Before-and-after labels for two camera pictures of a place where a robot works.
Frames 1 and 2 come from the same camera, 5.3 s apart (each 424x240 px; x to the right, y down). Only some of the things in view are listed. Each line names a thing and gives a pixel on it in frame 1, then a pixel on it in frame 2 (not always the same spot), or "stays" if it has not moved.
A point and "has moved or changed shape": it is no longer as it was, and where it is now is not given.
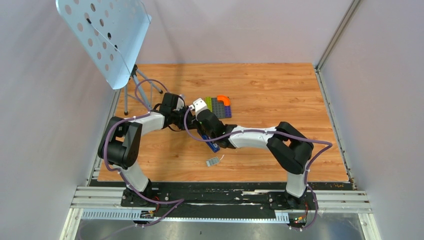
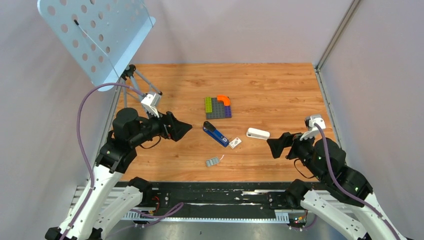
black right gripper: (198, 124) -> (276, 145)
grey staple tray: (212, 161) stays
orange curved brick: (227, 101) stays
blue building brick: (228, 112) stays
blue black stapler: (214, 146) has moved or changed shape
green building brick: (209, 102) stays
